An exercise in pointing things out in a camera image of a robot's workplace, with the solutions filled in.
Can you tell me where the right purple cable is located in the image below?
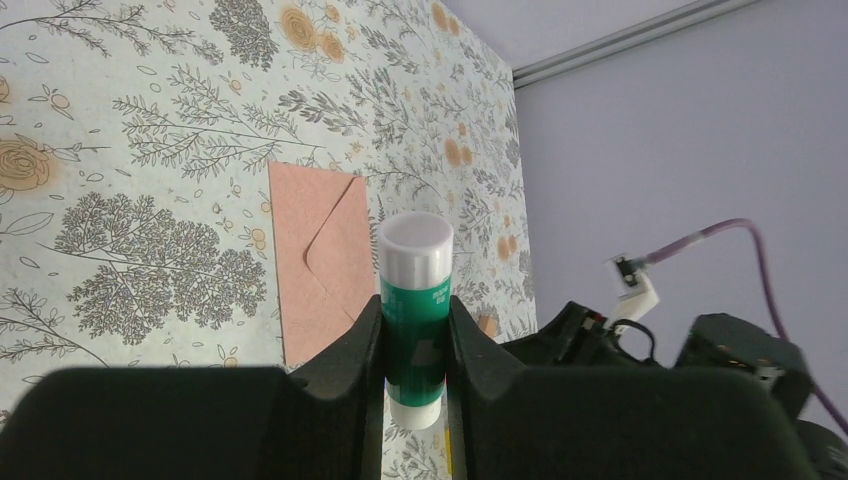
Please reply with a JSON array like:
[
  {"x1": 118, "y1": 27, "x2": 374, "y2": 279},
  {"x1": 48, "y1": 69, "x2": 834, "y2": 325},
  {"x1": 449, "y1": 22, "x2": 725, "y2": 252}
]
[{"x1": 639, "y1": 218, "x2": 848, "y2": 435}]

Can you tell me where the floral patterned table mat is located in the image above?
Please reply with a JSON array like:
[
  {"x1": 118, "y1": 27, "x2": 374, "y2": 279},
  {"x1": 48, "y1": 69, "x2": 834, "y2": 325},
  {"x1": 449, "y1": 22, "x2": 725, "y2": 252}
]
[{"x1": 1, "y1": 1, "x2": 537, "y2": 429}]

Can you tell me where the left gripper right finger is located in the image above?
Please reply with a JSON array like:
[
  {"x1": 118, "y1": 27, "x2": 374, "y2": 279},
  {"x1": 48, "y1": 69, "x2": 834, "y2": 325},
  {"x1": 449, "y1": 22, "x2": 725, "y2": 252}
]
[{"x1": 447, "y1": 298, "x2": 818, "y2": 479}]

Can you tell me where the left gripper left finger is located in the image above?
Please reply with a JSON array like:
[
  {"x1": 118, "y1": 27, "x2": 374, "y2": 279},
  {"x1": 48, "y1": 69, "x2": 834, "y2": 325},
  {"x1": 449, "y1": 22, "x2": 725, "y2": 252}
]
[{"x1": 1, "y1": 297, "x2": 383, "y2": 479}]

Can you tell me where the green white glue stick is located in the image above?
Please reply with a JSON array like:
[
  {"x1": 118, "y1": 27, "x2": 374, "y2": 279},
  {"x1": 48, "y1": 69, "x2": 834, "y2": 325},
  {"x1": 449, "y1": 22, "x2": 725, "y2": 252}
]
[{"x1": 377, "y1": 211, "x2": 454, "y2": 430}]

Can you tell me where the right aluminium frame post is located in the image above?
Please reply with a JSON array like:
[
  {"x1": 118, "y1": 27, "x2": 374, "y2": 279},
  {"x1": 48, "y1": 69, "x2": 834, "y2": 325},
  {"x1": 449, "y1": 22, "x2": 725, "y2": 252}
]
[{"x1": 513, "y1": 0, "x2": 756, "y2": 90}]

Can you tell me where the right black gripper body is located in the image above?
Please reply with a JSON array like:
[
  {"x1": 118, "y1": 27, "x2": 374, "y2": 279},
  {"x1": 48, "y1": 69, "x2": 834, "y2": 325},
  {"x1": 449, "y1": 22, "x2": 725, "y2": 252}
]
[{"x1": 500, "y1": 254, "x2": 848, "y2": 480}]

